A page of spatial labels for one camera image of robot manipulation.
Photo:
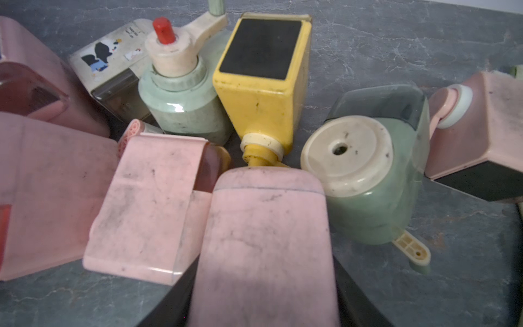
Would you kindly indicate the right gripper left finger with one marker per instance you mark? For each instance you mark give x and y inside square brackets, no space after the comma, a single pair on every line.
[173,309]

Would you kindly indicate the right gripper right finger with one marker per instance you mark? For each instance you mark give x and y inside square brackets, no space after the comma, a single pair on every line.
[355,308]

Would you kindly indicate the olive green pencil sharpener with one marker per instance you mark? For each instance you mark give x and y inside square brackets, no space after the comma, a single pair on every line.
[370,155]

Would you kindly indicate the yellow pencil sharpener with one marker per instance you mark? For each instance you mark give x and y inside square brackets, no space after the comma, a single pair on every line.
[261,80]

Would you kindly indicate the beige pencil sharpener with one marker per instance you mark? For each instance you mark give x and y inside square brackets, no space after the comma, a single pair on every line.
[110,69]

